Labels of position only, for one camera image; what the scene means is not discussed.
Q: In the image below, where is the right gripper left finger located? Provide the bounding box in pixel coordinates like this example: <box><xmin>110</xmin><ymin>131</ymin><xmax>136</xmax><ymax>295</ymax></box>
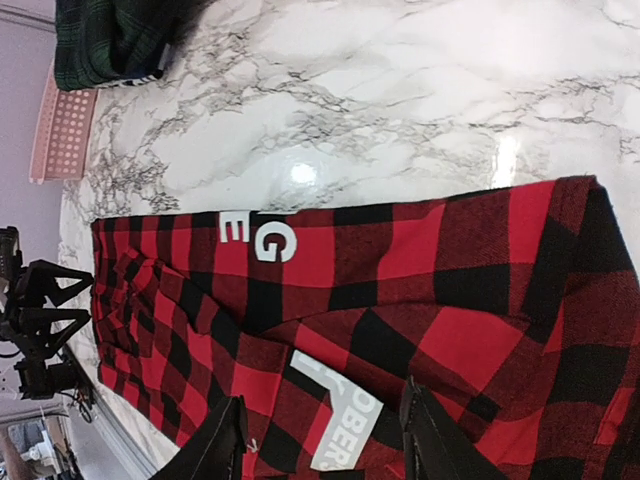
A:
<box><xmin>154</xmin><ymin>396</ymin><xmax>248</xmax><ymax>480</ymax></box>

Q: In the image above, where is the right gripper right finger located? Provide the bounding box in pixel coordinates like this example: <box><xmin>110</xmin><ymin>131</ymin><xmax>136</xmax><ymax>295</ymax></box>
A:
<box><xmin>401</xmin><ymin>378</ymin><xmax>500</xmax><ymax>480</ymax></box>

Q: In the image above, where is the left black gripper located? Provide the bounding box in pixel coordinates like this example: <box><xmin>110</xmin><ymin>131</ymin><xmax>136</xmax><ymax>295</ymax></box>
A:
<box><xmin>1</xmin><ymin>260</ymin><xmax>93</xmax><ymax>360</ymax></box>

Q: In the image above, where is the red black plaid shirt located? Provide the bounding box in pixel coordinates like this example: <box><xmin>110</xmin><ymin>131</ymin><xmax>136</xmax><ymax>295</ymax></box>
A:
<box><xmin>91</xmin><ymin>176</ymin><xmax>639</xmax><ymax>479</ymax></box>

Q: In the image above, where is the green plaid skirt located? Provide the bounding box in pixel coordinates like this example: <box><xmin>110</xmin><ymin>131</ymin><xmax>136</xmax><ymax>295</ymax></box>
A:
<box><xmin>54</xmin><ymin>1</ymin><xmax>196</xmax><ymax>92</ymax></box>

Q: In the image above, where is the pink plastic basket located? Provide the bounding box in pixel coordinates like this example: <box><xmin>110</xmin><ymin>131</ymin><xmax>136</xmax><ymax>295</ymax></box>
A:
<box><xmin>29</xmin><ymin>65</ymin><xmax>98</xmax><ymax>184</ymax></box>

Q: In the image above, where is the aluminium front table rail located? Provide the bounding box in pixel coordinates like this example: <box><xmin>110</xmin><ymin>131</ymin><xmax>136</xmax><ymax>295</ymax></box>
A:
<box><xmin>60</xmin><ymin>347</ymin><xmax>159</xmax><ymax>479</ymax></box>

